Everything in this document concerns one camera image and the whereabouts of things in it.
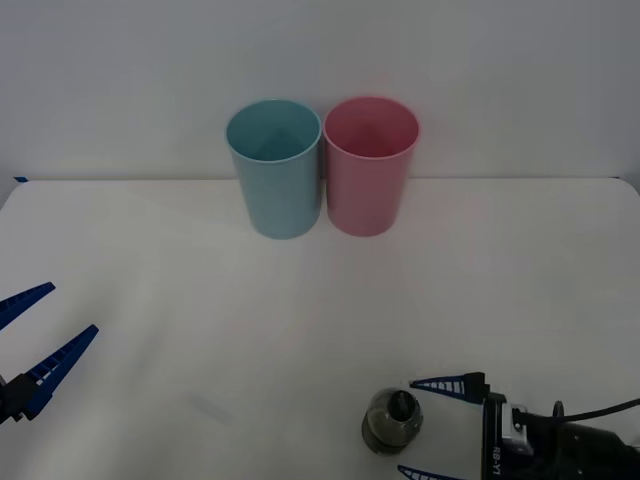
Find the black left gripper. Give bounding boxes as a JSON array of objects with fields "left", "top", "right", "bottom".
[{"left": 0, "top": 282, "right": 100, "bottom": 426}]

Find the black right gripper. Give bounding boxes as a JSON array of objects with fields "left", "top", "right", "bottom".
[{"left": 397, "top": 370, "right": 540, "bottom": 480}]

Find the pink plastic bin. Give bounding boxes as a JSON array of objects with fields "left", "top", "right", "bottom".
[{"left": 322, "top": 95, "right": 421, "bottom": 238}]

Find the pale blue plastic bin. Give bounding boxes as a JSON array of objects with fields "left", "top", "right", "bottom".
[{"left": 224, "top": 98, "right": 322, "bottom": 241}]

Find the small dark plastic bottle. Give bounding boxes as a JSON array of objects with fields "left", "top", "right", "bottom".
[{"left": 360, "top": 387, "right": 425, "bottom": 455}]

